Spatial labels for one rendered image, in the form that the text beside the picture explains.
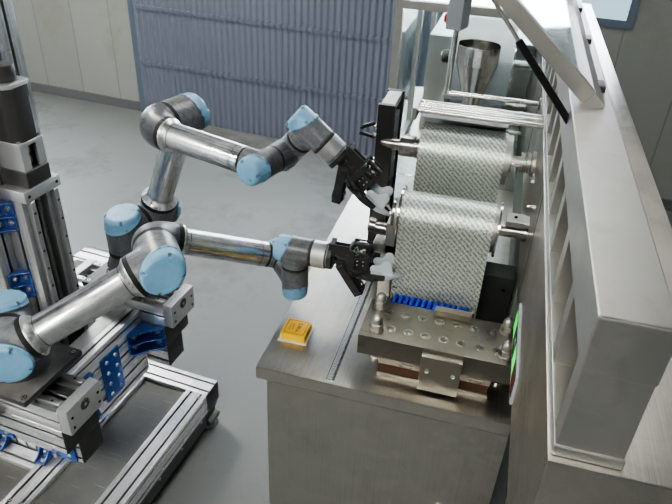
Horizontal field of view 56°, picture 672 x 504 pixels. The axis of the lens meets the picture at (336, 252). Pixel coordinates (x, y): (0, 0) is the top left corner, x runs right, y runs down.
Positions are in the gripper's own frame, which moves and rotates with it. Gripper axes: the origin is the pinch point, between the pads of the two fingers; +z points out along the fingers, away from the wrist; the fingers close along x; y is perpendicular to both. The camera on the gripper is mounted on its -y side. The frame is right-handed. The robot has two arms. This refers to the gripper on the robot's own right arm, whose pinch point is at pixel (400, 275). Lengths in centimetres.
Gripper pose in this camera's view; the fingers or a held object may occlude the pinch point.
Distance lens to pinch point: 170.5
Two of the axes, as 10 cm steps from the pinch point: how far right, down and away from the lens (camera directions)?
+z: 9.6, 1.8, -2.0
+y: 0.4, -8.4, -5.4
